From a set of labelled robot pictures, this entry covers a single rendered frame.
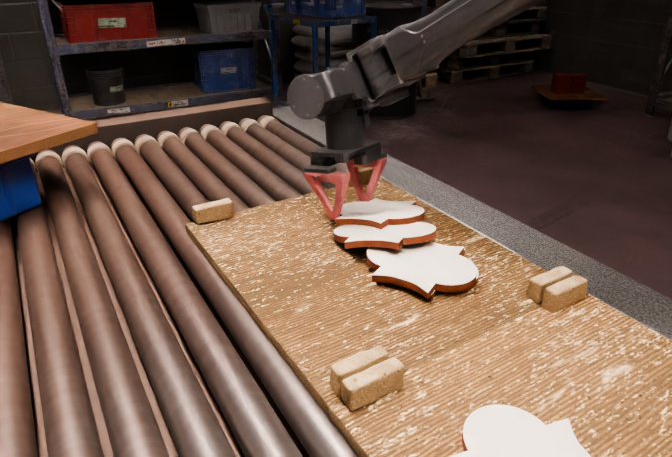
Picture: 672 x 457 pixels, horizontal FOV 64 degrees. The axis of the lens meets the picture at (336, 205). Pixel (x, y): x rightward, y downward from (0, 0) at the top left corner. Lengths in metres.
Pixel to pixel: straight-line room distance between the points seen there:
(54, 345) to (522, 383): 0.48
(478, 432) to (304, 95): 0.44
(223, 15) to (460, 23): 4.28
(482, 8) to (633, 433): 0.44
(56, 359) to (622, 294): 0.66
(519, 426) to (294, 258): 0.35
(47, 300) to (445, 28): 0.57
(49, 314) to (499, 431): 0.51
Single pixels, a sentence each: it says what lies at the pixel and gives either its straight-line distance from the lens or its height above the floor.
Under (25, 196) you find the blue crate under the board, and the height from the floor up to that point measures 0.95.
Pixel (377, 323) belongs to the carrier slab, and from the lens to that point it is 0.60.
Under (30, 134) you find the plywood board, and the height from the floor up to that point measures 1.04.
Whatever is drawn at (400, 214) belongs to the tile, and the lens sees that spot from 0.76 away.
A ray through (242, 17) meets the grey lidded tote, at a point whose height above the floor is 0.76.
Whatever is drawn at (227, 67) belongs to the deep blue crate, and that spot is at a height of 0.35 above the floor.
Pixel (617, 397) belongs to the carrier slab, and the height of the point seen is 0.94.
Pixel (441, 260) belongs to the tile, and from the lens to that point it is 0.68.
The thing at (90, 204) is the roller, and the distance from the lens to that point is 0.99.
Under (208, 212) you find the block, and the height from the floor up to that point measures 0.95.
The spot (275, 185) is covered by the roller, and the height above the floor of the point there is 0.92.
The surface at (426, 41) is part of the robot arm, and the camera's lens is 0.68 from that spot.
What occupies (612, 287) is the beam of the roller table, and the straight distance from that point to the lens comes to 0.78.
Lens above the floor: 1.30
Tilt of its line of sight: 26 degrees down
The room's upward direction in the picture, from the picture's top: straight up
